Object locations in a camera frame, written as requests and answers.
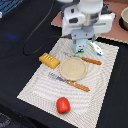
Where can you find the beige round plate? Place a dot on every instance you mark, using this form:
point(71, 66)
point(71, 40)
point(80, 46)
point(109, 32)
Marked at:
point(73, 68)

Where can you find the white toy fish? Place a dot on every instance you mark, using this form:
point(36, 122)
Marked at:
point(96, 48)

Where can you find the yellow toy bread loaf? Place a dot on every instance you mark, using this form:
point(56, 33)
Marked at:
point(49, 60)

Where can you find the wooden handled fork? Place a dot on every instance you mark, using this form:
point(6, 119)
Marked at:
point(74, 84)

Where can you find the woven beige placemat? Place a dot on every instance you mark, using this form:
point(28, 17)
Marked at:
point(42, 91)

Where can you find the red toy tomato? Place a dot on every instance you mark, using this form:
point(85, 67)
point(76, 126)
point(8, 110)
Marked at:
point(63, 105)

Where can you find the beige bowl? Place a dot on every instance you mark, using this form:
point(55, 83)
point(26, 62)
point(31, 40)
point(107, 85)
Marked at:
point(124, 18)

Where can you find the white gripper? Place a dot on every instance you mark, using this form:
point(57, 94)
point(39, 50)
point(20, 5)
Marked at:
point(85, 20)

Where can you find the wooden handled knife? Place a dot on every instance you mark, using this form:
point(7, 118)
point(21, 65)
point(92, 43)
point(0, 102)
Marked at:
point(84, 59)

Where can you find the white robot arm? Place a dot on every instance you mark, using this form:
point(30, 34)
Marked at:
point(85, 19)

